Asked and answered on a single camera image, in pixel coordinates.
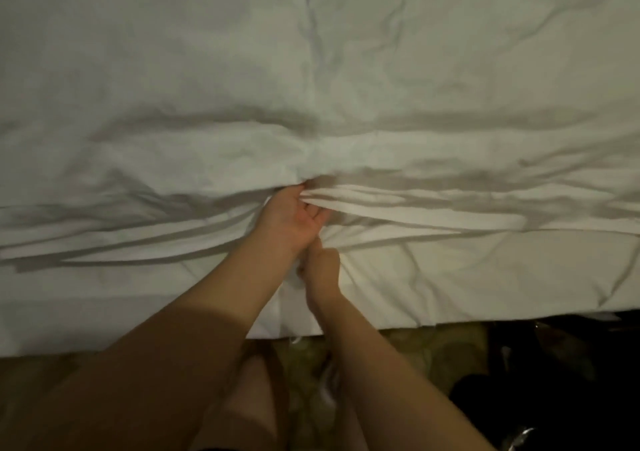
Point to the person's left hand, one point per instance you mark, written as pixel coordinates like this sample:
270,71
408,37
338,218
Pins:
285,223

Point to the person's right hand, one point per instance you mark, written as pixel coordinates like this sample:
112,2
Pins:
322,276

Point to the white duvet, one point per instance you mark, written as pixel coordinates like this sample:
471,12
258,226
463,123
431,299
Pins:
300,55

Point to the white bed sheet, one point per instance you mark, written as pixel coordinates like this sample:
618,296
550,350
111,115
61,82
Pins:
500,276

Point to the person's right forearm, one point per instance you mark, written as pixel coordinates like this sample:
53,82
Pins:
400,396

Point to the person's left forearm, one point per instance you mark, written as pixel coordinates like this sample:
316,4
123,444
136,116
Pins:
140,376

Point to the person's left leg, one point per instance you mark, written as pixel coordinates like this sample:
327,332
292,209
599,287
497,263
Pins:
250,401

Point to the person's leg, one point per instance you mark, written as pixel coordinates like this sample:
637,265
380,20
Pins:
250,401
345,431

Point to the person's right leg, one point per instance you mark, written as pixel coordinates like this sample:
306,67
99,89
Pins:
345,431

